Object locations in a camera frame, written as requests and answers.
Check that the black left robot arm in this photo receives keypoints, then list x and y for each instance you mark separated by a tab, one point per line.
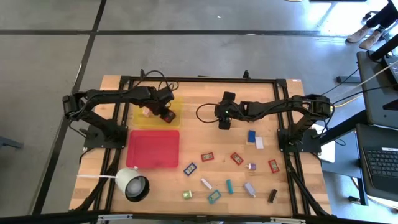
105	95

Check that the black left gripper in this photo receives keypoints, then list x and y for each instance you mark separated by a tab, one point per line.
157	104

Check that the black rectangular block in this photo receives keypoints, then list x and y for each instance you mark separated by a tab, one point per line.
272	196

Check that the black overhead crossbar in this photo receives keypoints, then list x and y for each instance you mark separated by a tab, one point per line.
46	217

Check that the grey blue charger block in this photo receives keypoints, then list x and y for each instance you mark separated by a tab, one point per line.
249	189

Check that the yellow translucent plastic tray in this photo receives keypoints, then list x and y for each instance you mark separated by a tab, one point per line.
140	121

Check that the person's foot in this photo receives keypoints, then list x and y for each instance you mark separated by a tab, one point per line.
357	35
371	40

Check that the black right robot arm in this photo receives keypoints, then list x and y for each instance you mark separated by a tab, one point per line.
280	107

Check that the black desk leg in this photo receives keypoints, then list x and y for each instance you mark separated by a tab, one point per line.
345	127

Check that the white paper sheet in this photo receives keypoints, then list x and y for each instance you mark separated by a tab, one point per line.
328	152

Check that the person's leg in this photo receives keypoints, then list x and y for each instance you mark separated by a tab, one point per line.
384	17

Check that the grey floor object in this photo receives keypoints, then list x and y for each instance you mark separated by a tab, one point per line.
9	143

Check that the green white charger block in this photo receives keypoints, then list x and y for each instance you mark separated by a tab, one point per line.
187	195

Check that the grey laptop with keyboard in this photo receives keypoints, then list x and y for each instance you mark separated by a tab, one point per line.
382	161

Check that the black aluminium table frame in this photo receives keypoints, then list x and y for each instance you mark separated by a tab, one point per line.
202	80

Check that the pink white charger block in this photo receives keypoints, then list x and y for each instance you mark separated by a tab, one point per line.
146	112

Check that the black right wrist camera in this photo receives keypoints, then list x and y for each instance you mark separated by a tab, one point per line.
229	96

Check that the blue digital clock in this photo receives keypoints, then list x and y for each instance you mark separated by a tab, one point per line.
190	169

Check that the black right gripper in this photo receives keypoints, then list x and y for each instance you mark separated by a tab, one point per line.
234	110

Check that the white spotlight lamp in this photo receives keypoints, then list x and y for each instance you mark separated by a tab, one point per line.
124	180

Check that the purple charger block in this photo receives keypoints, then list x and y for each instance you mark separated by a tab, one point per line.
252	166

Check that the grey desk surface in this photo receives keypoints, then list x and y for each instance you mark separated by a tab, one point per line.
376	93

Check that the teal digital clock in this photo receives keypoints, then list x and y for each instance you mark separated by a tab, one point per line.
214	197
229	186

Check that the white digital clock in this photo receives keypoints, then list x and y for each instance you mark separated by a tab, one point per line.
206	183

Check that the black desk stand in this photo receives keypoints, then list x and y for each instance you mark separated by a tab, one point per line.
384	46

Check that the white rectangular box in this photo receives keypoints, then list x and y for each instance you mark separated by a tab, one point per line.
259	142

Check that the blue rectangular box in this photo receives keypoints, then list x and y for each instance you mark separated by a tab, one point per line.
251	136

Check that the red translucent plastic tray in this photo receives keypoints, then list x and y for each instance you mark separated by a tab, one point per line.
152	149

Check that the black desk foot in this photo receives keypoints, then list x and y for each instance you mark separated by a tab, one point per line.
348	79

